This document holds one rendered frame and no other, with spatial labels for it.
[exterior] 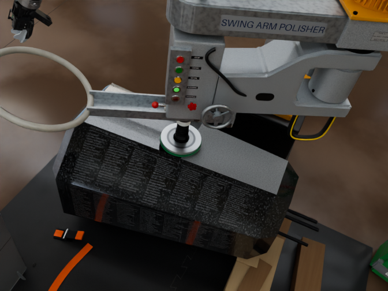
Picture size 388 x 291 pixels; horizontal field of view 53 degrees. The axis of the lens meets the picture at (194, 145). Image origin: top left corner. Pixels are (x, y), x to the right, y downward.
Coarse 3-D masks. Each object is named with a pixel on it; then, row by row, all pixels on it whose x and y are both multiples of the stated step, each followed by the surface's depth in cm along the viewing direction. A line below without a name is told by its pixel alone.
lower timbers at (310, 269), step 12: (288, 228) 265; (312, 240) 264; (300, 252) 257; (312, 252) 258; (300, 264) 251; (312, 264) 252; (300, 276) 246; (312, 276) 247; (300, 288) 241; (312, 288) 242
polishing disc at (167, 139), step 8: (168, 128) 205; (192, 128) 208; (168, 136) 202; (192, 136) 204; (200, 136) 205; (168, 144) 198; (176, 144) 199; (184, 144) 200; (192, 144) 200; (176, 152) 196; (184, 152) 196; (192, 152) 198
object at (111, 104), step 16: (96, 96) 184; (112, 96) 184; (128, 96) 185; (144, 96) 186; (160, 96) 186; (96, 112) 176; (112, 112) 177; (128, 112) 178; (144, 112) 178; (160, 112) 179; (224, 112) 189
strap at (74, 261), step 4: (88, 244) 253; (84, 248) 251; (88, 248) 251; (80, 252) 249; (84, 252) 249; (76, 256) 247; (80, 256) 247; (72, 260) 245; (76, 260) 245; (68, 264) 243; (72, 264) 243; (64, 268) 241; (68, 268) 241; (64, 272) 239; (68, 272) 240; (60, 276) 238; (64, 276) 238; (56, 280) 236; (60, 280) 236; (52, 284) 234; (56, 284) 234; (60, 284) 234; (52, 288) 232; (56, 288) 233
